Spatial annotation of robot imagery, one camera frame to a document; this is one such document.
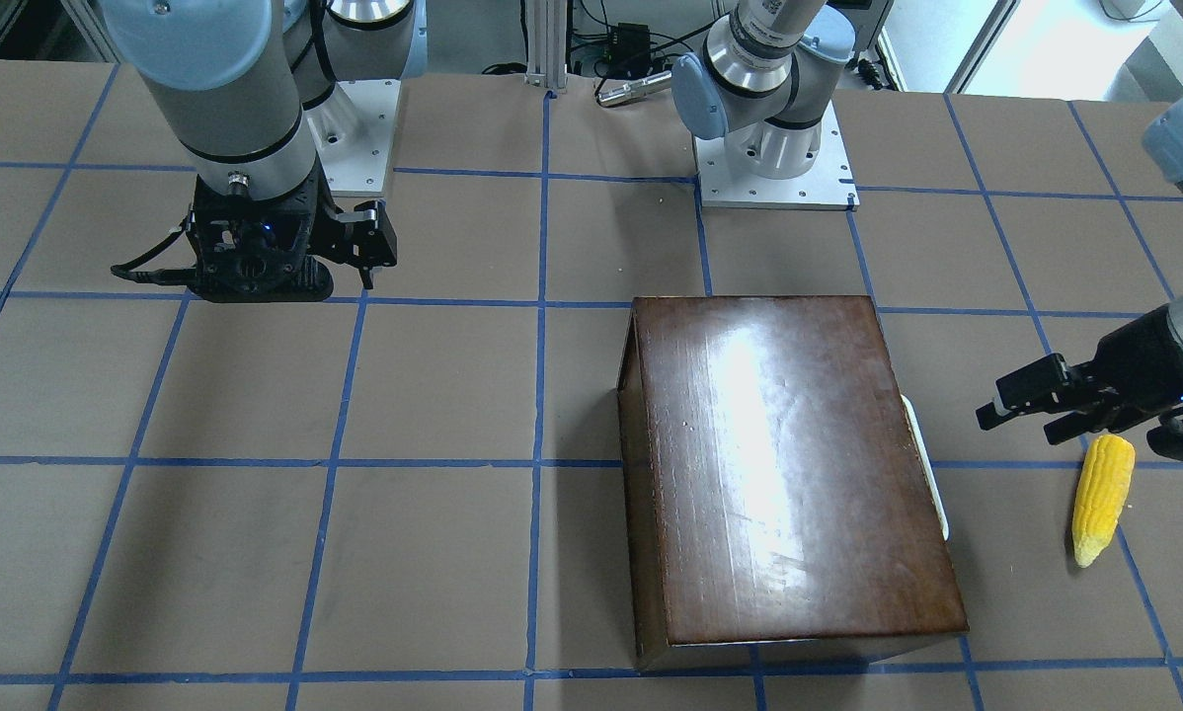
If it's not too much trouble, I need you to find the yellow corn cob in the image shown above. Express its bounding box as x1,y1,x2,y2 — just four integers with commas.
1069,434,1134,570

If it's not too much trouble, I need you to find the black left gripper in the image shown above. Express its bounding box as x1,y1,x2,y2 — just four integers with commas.
1045,305,1183,463

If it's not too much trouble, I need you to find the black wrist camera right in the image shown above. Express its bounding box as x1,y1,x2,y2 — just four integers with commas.
327,199,397,274

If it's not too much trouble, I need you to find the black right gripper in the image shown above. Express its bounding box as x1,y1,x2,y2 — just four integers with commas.
187,174,334,303

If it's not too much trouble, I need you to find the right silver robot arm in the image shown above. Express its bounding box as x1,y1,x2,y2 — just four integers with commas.
101,1,428,303

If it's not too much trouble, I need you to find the dark wooden drawer box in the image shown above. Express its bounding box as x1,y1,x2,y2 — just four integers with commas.
618,295,970,673

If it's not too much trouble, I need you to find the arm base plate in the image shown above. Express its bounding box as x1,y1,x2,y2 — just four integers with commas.
308,78,403,198
692,103,861,211

